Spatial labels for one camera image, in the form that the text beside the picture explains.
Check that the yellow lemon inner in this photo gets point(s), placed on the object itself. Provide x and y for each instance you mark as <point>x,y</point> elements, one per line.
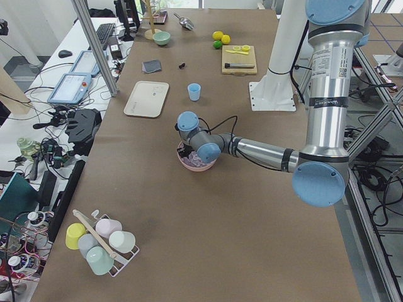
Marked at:
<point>225,39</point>

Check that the pink bowl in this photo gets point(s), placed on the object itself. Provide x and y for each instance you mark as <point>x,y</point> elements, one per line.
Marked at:
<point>193,169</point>

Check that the wooden rack handle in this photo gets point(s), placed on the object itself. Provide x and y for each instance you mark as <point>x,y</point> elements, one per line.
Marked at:
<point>87,223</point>

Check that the white wire cup rack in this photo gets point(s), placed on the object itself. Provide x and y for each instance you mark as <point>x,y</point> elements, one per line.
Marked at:
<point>122,260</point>

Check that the wooden cutting board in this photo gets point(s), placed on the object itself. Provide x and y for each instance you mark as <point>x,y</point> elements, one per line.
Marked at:
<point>239,59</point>

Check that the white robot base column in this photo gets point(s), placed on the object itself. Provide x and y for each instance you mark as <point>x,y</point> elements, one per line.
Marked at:
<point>274,92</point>

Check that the yellow lemon outer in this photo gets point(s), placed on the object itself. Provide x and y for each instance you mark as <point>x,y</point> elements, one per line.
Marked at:
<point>217,35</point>

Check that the near teach pendant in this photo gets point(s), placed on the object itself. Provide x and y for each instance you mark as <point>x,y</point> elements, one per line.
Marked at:
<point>70,89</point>

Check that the mint green bowl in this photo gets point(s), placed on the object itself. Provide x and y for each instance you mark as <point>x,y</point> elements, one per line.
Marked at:
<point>161,38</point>

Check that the green lime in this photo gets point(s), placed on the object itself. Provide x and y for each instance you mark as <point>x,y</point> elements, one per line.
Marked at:
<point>217,44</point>

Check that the wooden cup stand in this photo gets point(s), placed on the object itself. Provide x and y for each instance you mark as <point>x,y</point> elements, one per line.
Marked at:
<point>149,34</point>

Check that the yellow plastic cup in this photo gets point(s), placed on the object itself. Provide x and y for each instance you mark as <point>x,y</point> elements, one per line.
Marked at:
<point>73,233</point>

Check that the white plastic cup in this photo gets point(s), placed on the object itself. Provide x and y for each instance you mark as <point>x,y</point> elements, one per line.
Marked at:
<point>122,241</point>

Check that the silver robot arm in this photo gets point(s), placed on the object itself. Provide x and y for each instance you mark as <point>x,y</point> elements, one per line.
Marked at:
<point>320,170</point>

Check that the grey plastic cup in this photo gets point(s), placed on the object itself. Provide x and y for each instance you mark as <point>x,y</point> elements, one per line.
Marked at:
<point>86,243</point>

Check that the mint plastic cup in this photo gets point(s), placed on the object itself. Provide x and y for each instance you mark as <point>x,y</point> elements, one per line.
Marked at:
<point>99,260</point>

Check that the lemon slice near edge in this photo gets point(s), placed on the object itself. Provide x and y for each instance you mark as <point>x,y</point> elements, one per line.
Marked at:
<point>245,48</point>

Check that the black keyboard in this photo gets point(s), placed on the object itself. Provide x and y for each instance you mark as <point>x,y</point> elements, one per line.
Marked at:
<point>103,32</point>

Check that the black computer mouse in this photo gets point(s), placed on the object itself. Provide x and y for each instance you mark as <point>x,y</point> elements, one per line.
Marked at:
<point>64,53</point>

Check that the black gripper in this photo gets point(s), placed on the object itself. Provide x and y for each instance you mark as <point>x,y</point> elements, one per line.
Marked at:
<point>189,152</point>

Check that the pink plastic cup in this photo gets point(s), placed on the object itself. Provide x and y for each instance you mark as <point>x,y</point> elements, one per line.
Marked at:
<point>105,227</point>

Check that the black gripper mount part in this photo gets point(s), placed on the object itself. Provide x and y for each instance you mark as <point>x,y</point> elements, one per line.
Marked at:
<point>82,126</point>

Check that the metal ice scoop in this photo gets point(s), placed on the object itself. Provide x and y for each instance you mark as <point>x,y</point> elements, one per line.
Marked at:
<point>185,22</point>

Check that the aluminium frame post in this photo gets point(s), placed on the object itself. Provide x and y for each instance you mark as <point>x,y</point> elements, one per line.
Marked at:
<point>92,38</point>

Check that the grey folded cloth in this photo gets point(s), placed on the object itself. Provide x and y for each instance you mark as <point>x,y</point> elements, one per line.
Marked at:
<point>151,66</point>

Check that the light blue plastic cup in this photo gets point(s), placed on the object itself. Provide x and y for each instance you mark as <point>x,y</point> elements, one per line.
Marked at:
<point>194,91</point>

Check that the yellow plastic knife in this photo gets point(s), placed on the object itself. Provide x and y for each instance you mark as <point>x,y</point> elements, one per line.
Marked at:
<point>237,52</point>

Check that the cream rabbit tray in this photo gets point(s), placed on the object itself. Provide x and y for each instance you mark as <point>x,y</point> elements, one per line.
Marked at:
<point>147,99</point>

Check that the teach pendant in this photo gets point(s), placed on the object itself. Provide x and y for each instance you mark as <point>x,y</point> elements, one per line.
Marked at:
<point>70,89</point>
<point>85,63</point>

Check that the clear ice cubes pile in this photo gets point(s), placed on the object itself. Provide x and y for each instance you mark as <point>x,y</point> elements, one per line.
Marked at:
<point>193,160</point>

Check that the far teach pendant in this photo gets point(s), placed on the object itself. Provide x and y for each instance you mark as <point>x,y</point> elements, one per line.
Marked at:
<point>85,63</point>

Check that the yellow lemon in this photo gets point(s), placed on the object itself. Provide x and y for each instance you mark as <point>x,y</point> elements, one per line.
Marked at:
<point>217,35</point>
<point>225,39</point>

